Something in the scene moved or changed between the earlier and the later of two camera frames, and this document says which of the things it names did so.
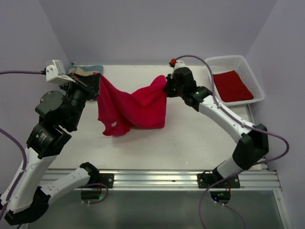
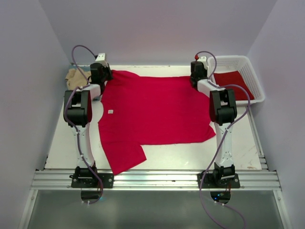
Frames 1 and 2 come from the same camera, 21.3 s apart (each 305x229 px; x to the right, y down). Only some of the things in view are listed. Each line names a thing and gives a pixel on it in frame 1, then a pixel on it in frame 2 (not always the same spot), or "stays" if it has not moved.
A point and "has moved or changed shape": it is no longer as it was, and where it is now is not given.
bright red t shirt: x=119 y=112 has moved or changed shape
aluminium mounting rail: x=166 y=180 stays
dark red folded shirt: x=231 y=88 stays
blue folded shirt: x=99 y=68 stays
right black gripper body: x=172 y=90 → x=205 y=72
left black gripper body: x=77 y=95 → x=106 y=75
